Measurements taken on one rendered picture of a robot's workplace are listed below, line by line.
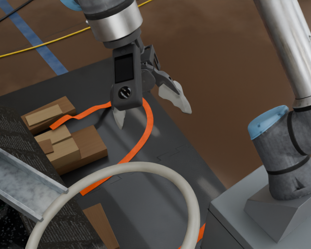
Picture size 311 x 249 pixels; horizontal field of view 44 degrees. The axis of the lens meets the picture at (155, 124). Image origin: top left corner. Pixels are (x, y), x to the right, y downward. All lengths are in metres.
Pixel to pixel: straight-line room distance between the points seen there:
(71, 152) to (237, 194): 1.27
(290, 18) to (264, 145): 0.40
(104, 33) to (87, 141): 2.04
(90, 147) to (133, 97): 2.01
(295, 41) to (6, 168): 0.98
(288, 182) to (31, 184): 0.82
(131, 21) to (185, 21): 3.17
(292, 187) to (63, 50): 2.65
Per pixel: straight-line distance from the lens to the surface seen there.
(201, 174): 2.60
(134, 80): 0.65
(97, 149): 2.62
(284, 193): 1.34
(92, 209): 2.34
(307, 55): 1.20
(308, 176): 1.34
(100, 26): 0.66
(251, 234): 1.50
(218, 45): 3.57
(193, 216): 0.97
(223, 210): 1.52
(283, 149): 1.28
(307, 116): 1.22
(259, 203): 1.43
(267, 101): 3.14
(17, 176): 1.33
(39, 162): 1.87
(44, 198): 1.25
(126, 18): 0.66
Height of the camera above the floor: 2.18
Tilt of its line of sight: 50 degrees down
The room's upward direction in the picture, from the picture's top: straight up
